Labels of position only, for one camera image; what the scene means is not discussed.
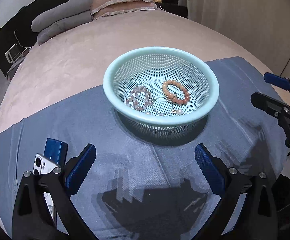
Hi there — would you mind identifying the white charging cable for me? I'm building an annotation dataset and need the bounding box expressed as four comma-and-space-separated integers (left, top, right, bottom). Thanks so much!
13, 29, 32, 52

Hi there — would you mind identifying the cream curtain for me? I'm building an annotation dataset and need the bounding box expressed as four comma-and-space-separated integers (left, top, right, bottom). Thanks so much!
178, 0, 290, 77

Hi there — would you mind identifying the beige bed cover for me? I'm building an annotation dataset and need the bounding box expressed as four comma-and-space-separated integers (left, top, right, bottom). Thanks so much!
0, 10, 290, 228

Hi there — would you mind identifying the blue metal box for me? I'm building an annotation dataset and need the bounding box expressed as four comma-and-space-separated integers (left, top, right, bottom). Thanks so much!
43, 138, 68, 167

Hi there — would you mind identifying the white patterned smartphone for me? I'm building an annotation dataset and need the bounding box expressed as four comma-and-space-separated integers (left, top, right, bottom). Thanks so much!
33, 153, 58, 175

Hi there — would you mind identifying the blue grey cloth mat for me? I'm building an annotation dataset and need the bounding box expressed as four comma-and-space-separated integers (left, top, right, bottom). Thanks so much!
0, 57, 288, 239

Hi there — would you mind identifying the mint green plastic basket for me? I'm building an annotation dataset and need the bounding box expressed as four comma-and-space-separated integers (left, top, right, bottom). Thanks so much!
103, 47, 219, 130

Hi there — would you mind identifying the white bedside device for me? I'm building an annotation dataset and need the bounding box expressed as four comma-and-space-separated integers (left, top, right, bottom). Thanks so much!
5, 44, 31, 64

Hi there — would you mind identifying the black headboard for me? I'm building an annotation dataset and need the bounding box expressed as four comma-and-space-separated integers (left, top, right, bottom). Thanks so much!
0, 5, 40, 76

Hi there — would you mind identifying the lower pink frilled pillow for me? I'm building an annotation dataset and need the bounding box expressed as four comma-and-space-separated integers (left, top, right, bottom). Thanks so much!
93, 1, 157, 19

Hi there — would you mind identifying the orange bead bracelet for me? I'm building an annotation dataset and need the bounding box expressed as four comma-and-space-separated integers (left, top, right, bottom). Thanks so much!
161, 79, 191, 106

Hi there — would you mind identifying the pearl stud earring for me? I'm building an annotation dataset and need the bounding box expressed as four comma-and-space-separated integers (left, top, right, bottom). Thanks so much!
171, 109, 183, 115

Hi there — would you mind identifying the grey pillow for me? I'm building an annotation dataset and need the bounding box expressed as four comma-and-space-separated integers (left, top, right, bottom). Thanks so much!
37, 11, 92, 45
31, 0, 91, 33

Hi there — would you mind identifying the upper grey pillow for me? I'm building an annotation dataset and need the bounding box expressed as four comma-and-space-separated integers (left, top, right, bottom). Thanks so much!
31, 0, 91, 33

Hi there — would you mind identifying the large silver hoop ring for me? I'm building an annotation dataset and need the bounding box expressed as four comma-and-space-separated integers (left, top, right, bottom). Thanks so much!
151, 95, 177, 117

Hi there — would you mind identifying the lower grey pillow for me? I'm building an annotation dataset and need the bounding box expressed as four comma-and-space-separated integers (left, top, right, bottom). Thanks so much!
37, 11, 92, 45

